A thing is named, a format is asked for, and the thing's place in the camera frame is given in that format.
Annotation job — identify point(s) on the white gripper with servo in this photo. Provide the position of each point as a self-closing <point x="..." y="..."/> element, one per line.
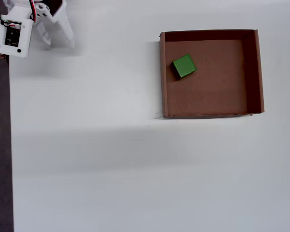
<point x="62" y="23"/>

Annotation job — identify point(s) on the small brown table-edge fitting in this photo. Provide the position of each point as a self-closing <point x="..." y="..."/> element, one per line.
<point x="3" y="57"/>

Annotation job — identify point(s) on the brown cardboard box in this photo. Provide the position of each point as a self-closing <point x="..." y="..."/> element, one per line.
<point x="207" y="96"/>

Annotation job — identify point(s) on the green cube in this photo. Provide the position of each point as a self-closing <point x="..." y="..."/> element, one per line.
<point x="184" y="65"/>

